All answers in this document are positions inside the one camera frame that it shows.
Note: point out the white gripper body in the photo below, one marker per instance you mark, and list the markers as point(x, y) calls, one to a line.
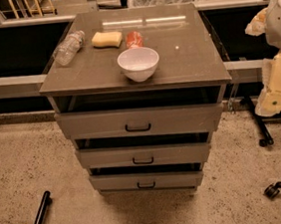
point(279, 22)

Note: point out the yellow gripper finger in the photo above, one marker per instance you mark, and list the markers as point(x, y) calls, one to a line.
point(257, 25)

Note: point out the grey bottom drawer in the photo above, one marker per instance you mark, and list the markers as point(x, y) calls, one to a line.
point(150, 181)

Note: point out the grey drawer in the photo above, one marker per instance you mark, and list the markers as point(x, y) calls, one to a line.
point(152, 121)
point(143, 155)
point(150, 181)

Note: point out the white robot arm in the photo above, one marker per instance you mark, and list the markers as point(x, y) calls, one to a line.
point(268, 21)

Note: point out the grey drawer cabinet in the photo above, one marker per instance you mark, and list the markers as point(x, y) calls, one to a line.
point(190, 72)

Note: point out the grey top drawer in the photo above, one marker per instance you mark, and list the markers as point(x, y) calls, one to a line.
point(152, 121)

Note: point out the grey middle drawer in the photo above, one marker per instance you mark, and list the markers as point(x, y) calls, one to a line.
point(143, 155)

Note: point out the black stand leg right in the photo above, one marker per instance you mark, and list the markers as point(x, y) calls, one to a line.
point(266, 138)

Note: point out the white bowl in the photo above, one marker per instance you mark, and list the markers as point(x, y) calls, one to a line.
point(138, 64)

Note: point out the yellow sponge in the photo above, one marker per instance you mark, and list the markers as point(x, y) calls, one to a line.
point(105, 40)

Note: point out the clear plastic water bottle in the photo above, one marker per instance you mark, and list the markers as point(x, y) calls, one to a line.
point(69, 47)

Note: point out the wooden chair in background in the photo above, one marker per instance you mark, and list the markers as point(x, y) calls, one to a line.
point(31, 8)

